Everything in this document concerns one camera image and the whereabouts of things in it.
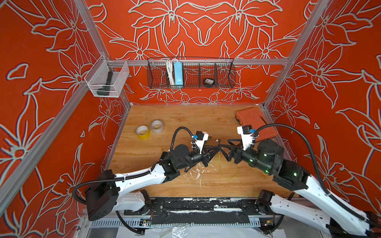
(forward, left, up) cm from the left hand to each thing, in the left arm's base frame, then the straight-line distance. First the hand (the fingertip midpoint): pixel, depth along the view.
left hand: (220, 149), depth 64 cm
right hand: (+1, 0, +5) cm, 5 cm away
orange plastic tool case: (+41, -33, -23) cm, 57 cm away
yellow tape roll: (+25, +49, -27) cm, 61 cm away
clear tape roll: (+31, +40, -27) cm, 57 cm away
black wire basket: (+54, +16, +4) cm, 57 cm away
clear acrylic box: (+41, +68, +7) cm, 79 cm away
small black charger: (+49, +5, +1) cm, 49 cm away
